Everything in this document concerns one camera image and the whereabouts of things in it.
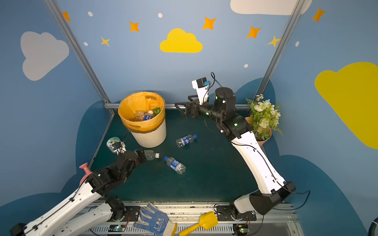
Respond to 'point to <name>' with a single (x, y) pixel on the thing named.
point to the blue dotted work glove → (159, 223)
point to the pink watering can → (87, 171)
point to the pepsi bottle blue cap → (186, 140)
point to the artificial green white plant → (264, 116)
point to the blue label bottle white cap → (149, 115)
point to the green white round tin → (111, 141)
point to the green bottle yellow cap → (156, 111)
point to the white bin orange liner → (150, 133)
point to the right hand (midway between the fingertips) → (185, 97)
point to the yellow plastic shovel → (208, 220)
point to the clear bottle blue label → (175, 165)
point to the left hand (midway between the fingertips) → (141, 154)
